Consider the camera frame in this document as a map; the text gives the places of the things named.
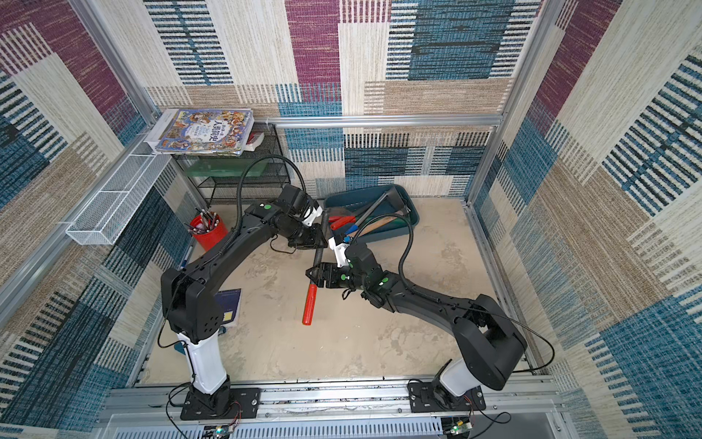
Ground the grey hoe red grip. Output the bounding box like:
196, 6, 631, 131
302, 210, 329, 326
327, 184, 409, 230

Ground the wooden handle dark hoe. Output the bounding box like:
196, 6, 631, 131
345, 205, 411, 243

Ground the chrome hoe blue grip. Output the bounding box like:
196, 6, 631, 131
345, 188, 410, 241

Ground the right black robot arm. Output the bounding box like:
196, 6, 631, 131
306, 243, 528, 409

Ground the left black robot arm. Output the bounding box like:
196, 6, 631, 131
161, 184, 325, 419

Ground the teal plastic storage box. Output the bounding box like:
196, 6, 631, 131
322, 183, 422, 245

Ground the blue book on table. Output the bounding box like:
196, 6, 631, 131
215, 288, 241, 327

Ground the red pen cup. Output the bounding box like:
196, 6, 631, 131
188, 210, 229, 251

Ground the green tray on shelf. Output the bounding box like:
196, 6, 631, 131
186, 158, 269, 177

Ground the colourful picture book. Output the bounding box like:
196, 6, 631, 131
144, 109, 265, 157

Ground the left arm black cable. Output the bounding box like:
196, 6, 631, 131
234, 154, 308, 237

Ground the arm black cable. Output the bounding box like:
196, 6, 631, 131
350, 213, 484, 314
234, 154, 308, 237

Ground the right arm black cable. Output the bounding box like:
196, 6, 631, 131
350, 213, 484, 314

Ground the black wire shelf rack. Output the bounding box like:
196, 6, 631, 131
175, 123, 293, 205

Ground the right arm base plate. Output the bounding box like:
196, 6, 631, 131
407, 379, 486, 413

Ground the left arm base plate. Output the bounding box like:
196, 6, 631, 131
179, 388, 261, 421

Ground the white wire mesh basket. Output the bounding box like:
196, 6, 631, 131
66, 154, 170, 246

